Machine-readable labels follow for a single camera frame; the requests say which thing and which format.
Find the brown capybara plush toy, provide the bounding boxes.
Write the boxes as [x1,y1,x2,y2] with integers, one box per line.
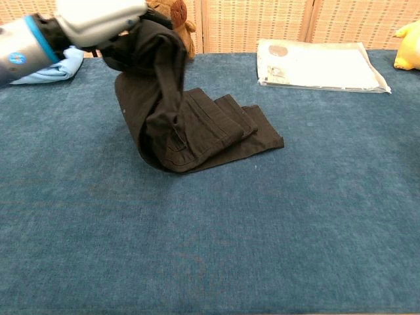
[146,0,197,60]

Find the black trousers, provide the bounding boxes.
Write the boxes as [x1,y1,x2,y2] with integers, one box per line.
[98,8,285,175]

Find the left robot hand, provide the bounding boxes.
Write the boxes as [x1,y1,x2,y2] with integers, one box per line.
[39,0,148,57]

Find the blue carpet table cover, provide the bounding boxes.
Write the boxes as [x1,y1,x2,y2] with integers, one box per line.
[0,49,420,315]

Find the light blue folded fleece cloth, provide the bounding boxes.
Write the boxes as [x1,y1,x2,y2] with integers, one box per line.
[9,45,85,85]

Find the clear bag with white garment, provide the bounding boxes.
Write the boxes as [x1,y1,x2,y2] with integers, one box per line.
[256,38,392,95]

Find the bamboo folding screen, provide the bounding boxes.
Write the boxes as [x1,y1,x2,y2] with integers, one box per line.
[0,0,420,56]

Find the yellow dinosaur plush toy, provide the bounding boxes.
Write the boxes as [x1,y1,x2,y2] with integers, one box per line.
[392,22,420,70]

